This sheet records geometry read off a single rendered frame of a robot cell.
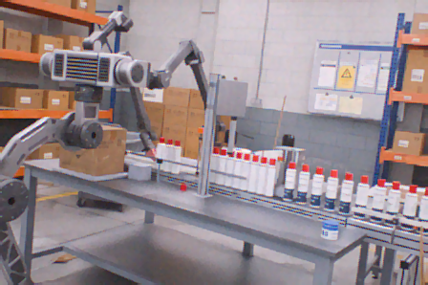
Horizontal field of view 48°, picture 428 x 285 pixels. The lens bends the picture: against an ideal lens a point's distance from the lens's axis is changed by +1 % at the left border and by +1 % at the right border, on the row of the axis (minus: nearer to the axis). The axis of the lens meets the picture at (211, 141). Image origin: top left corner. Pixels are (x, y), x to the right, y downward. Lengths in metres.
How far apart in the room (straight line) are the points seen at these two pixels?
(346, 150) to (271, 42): 1.96
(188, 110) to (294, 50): 1.95
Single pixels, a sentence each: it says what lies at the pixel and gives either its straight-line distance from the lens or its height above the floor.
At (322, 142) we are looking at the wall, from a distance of 7.03.
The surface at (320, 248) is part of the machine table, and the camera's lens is 2.01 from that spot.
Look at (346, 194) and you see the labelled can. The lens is 2.40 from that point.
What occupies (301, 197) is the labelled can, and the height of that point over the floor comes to 0.92.
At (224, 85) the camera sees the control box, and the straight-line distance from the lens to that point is 2.53.
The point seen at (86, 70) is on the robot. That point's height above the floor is 1.44.
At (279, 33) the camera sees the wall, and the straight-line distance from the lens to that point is 7.35.
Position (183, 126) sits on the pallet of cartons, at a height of 0.89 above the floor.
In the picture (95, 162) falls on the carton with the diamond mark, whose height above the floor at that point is 0.93.
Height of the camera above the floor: 1.42
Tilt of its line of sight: 6 degrees down
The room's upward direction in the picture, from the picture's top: 6 degrees clockwise
